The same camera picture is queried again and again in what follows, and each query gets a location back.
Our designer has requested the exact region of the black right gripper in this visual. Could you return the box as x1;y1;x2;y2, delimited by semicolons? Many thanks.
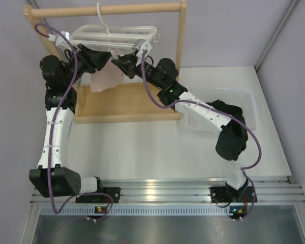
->
113;53;165;90

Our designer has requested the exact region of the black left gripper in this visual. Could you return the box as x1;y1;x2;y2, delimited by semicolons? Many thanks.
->
63;43;113;87

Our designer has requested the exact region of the pink sock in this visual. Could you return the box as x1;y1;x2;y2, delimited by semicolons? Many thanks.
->
89;58;125;93

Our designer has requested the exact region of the white plastic clip hanger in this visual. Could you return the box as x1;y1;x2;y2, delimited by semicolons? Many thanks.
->
67;2;160;55

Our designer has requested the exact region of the black striped sock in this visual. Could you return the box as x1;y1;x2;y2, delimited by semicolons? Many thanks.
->
207;100;246;124

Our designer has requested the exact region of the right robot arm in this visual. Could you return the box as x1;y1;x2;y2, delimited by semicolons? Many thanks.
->
112;54;248;204

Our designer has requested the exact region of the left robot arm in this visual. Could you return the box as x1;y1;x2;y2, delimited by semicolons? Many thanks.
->
29;44;111;202

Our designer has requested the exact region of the white plastic basket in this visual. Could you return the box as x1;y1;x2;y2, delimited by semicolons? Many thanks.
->
178;87;257;134

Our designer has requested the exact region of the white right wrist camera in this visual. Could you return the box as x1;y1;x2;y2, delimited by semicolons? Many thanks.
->
132;39;152;54

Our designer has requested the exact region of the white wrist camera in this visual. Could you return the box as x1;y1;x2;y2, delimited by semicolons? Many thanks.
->
48;31;70;49
132;39;152;54

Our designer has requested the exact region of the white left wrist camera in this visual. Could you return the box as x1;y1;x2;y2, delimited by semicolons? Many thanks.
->
48;31;70;49

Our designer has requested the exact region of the wooden drying rack frame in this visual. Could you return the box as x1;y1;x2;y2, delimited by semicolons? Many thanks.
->
23;1;187;124

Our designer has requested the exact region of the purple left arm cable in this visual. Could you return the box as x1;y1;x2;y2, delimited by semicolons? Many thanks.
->
34;23;114;224

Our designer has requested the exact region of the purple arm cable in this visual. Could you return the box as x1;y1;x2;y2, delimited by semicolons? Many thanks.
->
34;23;114;224
141;50;262;221

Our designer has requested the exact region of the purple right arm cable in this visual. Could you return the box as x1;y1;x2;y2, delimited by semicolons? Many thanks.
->
141;50;262;221

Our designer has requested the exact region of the aluminium mounting rail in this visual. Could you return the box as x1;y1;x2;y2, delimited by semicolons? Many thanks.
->
29;175;305;217

